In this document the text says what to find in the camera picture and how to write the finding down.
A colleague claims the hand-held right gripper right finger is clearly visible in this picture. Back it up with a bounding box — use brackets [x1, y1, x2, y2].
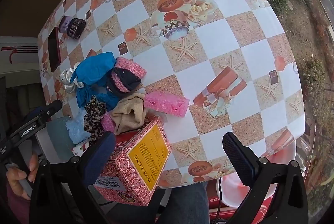
[222, 132, 310, 224]

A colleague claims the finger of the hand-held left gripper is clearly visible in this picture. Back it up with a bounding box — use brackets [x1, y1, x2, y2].
[43, 99, 62, 118]

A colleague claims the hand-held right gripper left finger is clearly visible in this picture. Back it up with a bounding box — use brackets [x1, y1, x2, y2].
[29, 131, 116, 224]

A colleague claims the white grey cardboard box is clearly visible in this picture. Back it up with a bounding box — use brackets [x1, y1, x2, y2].
[35, 116, 76, 164]

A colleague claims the leopard print cloth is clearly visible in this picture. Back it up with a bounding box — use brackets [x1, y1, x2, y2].
[83, 95, 108, 142]

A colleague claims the pink navy knitted sock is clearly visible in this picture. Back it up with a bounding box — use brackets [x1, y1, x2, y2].
[106, 57, 147, 95]

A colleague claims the person's left hand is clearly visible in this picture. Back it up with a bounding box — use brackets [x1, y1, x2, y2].
[5, 152, 39, 201]

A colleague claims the tissue packet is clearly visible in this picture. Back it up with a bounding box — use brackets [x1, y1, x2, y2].
[72, 142, 90, 157]

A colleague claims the silver dotted bow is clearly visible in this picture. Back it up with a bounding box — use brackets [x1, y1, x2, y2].
[58, 63, 85, 94]

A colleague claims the light blue fluffy cloth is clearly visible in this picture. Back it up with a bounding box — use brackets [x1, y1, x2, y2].
[65, 113, 92, 145]

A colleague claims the pink patterned carton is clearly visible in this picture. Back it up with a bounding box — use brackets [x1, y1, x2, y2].
[93, 116, 171, 207]

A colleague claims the white plastic basin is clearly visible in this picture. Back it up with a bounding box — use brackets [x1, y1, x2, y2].
[216, 139, 298, 208]

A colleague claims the beige sock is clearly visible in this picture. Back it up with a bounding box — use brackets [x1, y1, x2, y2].
[110, 93, 148, 136]

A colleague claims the smartphone in red case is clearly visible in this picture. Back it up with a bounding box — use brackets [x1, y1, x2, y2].
[47, 26, 62, 73]

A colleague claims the person's leg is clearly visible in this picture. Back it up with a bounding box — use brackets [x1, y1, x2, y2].
[104, 182, 210, 224]

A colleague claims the purple black knitted sock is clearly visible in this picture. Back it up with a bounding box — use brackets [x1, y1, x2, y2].
[58, 16, 86, 40]

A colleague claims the patterned checkered tablecloth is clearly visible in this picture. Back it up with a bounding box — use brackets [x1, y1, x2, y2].
[37, 0, 306, 189]

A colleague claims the black cable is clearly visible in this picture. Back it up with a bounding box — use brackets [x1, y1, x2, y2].
[215, 176, 225, 224]

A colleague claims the red handle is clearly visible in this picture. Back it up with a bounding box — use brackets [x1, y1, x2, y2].
[0, 45, 38, 64]

